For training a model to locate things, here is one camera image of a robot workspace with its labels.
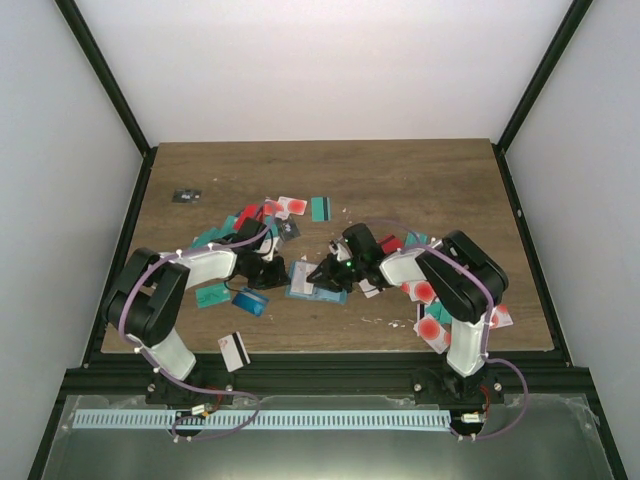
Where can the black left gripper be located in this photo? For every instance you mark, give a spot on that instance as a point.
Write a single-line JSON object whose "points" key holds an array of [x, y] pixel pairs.
{"points": [[276, 280]]}

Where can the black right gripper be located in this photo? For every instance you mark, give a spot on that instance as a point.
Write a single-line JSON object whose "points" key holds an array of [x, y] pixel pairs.
{"points": [[329, 276]]}

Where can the light blue card holder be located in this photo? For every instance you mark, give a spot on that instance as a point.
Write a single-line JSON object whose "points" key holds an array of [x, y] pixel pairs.
{"points": [[319, 294]]}

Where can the white card black stripe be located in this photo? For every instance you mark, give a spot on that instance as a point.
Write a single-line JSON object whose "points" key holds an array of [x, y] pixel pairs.
{"points": [[233, 351]]}

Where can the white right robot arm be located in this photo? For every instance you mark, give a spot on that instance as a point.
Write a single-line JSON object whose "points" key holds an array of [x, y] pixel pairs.
{"points": [[468, 283]]}

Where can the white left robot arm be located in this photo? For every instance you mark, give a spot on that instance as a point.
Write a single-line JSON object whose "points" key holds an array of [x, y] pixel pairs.
{"points": [[144, 302]]}

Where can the blue card left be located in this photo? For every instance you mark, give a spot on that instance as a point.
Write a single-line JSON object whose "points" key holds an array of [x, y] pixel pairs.
{"points": [[250, 301]]}

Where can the teal card with black stripe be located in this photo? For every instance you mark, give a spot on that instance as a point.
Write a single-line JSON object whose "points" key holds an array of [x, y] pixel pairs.
{"points": [[320, 209]]}

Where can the white card red circles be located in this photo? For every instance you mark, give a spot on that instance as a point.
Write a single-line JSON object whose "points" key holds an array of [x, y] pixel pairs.
{"points": [[284, 207]]}

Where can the small black card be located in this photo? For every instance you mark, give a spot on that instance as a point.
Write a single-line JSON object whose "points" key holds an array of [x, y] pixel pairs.
{"points": [[186, 196]]}

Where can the white card large red circle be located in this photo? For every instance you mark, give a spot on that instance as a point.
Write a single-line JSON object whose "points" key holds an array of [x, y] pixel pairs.
{"points": [[433, 333]]}

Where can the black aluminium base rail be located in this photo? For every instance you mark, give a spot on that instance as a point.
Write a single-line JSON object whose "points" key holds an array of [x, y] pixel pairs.
{"points": [[424, 376]]}

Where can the light blue slotted cable duct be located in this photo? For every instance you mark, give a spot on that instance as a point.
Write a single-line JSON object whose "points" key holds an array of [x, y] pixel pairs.
{"points": [[403, 420]]}

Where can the black frame post left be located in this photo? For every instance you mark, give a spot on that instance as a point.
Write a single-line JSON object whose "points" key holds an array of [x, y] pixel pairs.
{"points": [[78, 26]]}

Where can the black frame post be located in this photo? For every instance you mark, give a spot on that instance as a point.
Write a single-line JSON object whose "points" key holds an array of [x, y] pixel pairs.
{"points": [[560, 41], [78, 26]]}

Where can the black frame post right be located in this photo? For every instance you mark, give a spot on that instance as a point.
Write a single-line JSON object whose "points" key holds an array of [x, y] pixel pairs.
{"points": [[560, 41]]}

